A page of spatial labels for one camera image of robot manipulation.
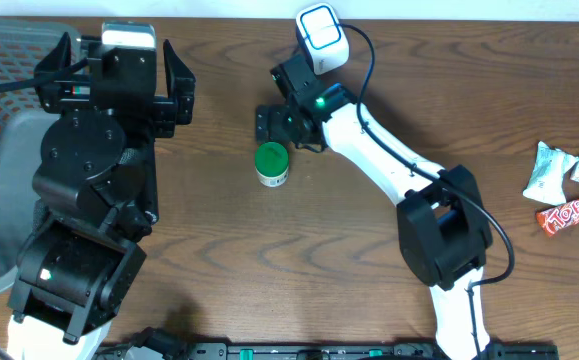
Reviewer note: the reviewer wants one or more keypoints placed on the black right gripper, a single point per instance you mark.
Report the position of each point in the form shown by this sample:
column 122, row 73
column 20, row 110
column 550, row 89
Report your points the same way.
column 272, row 126

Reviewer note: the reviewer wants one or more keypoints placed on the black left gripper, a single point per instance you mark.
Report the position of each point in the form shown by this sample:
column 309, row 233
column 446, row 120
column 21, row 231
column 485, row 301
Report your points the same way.
column 165, row 109

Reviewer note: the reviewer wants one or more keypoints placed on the green lid jar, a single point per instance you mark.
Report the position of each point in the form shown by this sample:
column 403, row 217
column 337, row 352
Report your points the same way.
column 272, row 164

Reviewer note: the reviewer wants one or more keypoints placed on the mint wet wipes pack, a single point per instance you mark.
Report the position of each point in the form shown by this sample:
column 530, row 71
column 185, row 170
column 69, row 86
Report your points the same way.
column 546, row 181

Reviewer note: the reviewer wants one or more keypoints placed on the red chocolate wafer pack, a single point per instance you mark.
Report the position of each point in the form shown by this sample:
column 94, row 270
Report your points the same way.
column 558, row 218

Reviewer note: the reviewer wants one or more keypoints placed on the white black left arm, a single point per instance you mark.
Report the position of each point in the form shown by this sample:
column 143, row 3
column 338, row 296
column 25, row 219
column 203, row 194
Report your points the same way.
column 96, row 185

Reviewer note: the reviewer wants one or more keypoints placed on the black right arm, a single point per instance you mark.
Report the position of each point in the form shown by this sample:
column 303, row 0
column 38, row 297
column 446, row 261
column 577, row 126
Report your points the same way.
column 442, row 235

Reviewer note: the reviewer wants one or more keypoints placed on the grey plastic basket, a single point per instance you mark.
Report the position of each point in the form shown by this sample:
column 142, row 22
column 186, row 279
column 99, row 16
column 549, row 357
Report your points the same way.
column 23, row 124

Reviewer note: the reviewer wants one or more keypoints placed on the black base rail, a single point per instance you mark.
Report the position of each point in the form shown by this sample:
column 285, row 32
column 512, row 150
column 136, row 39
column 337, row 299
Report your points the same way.
column 221, row 351

